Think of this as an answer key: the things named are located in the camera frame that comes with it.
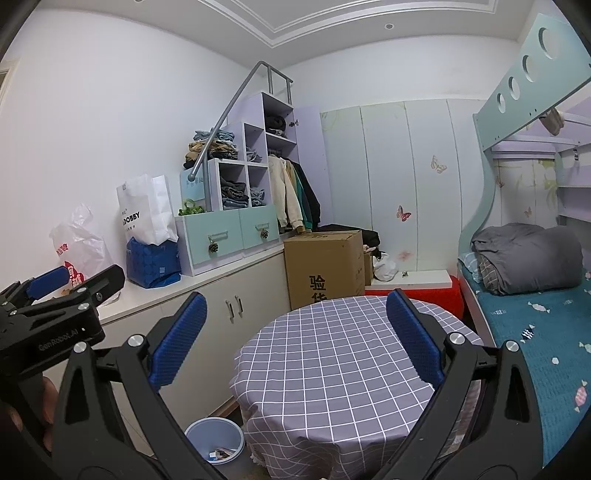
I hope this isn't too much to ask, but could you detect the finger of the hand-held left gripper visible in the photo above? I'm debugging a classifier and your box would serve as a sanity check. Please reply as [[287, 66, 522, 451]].
[[13, 265, 126, 320], [0, 267, 71, 315]]

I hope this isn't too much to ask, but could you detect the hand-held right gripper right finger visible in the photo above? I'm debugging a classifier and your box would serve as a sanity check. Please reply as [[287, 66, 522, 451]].
[[368, 289, 546, 480]]

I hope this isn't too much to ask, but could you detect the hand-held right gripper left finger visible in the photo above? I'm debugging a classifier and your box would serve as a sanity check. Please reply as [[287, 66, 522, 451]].
[[52, 292, 228, 480]]

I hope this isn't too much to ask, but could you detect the blue plastic trash bin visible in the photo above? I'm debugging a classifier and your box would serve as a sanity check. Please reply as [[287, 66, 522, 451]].
[[185, 416, 245, 464]]

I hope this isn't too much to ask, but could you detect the person's left hand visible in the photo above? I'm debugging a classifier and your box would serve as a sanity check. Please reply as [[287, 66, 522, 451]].
[[42, 377, 59, 452]]

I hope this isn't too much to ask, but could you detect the long white cabinet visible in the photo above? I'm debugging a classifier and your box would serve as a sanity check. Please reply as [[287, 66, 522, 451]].
[[92, 244, 291, 457]]

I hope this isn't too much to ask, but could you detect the white red printed plastic bag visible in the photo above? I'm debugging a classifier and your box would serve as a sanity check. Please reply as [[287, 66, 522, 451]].
[[50, 203, 114, 287]]

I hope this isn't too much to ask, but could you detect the blue woven bag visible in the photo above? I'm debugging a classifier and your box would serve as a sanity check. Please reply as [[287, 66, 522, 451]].
[[126, 237, 182, 289]]

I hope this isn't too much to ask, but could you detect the red box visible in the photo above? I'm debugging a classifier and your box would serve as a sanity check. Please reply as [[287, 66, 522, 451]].
[[365, 277, 465, 319]]

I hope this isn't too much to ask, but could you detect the white platform board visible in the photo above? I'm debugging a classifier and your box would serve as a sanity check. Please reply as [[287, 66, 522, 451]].
[[367, 270, 453, 291]]

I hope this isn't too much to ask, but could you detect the small white plastic bag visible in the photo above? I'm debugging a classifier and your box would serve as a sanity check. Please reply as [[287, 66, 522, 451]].
[[373, 253, 399, 282]]

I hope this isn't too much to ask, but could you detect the grey checked tablecloth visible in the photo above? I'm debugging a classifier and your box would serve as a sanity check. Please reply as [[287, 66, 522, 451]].
[[231, 295, 485, 480]]

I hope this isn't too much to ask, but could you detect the white paper shopping bag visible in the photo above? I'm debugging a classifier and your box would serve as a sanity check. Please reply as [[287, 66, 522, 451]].
[[116, 174, 179, 245]]

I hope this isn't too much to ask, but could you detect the plaid blanket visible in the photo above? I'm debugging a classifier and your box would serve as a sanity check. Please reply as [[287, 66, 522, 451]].
[[478, 256, 502, 289]]

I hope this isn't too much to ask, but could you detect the black clothes heap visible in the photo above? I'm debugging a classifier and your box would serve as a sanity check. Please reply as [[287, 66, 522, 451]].
[[314, 224, 382, 259]]

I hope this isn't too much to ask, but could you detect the teal printed bedsheet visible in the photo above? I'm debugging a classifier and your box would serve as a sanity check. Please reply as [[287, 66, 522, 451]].
[[457, 251, 591, 467]]

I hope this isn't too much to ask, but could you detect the large cardboard box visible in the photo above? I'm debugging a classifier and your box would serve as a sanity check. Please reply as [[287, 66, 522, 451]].
[[283, 230, 365, 311]]

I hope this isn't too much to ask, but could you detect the light blue storage box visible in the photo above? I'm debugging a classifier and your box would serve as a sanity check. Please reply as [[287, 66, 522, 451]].
[[179, 166, 213, 210]]

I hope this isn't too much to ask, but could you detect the grey duvet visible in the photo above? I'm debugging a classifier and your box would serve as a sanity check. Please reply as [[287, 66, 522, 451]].
[[471, 223, 583, 296]]

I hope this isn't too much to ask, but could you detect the dark folded jeans stack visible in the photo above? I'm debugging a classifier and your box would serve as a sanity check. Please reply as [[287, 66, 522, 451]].
[[221, 181, 250, 209]]

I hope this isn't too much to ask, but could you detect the pile of folded clothes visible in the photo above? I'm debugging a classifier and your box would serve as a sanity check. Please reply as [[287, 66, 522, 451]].
[[182, 129, 240, 169]]

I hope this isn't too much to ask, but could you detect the black hanging jacket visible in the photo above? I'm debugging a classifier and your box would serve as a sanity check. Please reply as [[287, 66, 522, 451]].
[[295, 159, 322, 227]]

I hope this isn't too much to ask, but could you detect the green hanging jacket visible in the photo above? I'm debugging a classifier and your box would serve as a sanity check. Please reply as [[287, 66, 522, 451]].
[[291, 159, 313, 227]]

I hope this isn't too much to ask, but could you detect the cream hanging jacket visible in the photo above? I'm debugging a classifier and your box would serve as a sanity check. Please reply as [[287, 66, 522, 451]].
[[268, 154, 305, 232]]

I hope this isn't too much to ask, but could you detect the white wardrobe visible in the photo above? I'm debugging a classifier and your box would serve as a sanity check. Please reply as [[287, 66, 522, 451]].
[[320, 98, 497, 278]]

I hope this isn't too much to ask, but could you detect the purple cubby shelf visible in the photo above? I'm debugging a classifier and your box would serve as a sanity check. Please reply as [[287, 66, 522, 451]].
[[208, 91, 333, 232]]

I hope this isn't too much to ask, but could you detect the brown hanging object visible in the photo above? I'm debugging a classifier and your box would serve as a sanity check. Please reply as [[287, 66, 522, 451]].
[[542, 110, 564, 136]]

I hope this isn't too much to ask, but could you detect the teal bunk bed frame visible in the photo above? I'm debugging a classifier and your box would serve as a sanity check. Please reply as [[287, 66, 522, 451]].
[[457, 11, 591, 467]]

